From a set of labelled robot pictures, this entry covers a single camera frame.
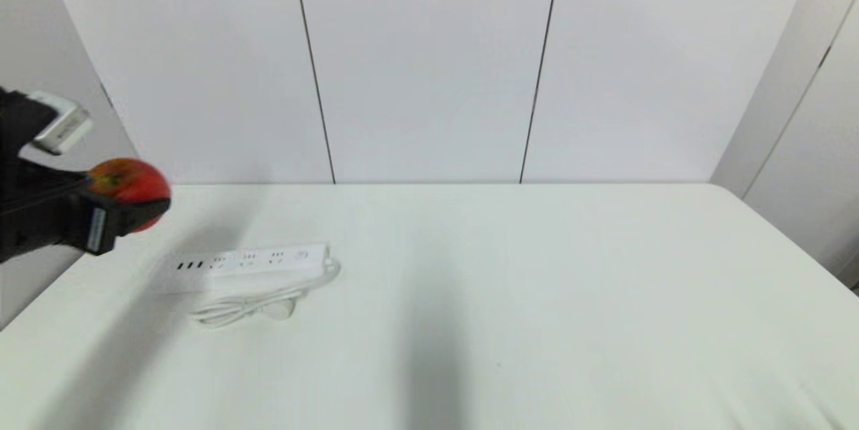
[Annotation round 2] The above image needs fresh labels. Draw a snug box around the red yellow apple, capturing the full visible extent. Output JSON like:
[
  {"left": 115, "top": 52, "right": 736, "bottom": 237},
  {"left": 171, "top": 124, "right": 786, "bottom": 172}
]
[{"left": 87, "top": 158, "right": 172, "bottom": 234}]

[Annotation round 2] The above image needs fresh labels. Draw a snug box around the white power strip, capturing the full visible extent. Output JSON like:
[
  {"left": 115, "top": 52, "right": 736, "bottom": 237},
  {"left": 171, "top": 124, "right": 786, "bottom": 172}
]
[{"left": 160, "top": 242, "right": 332, "bottom": 294}]

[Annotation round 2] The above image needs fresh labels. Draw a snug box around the white power cable with plug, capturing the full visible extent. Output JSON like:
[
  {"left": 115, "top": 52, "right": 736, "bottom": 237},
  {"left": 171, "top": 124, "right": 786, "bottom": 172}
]
[{"left": 190, "top": 257, "right": 343, "bottom": 329}]

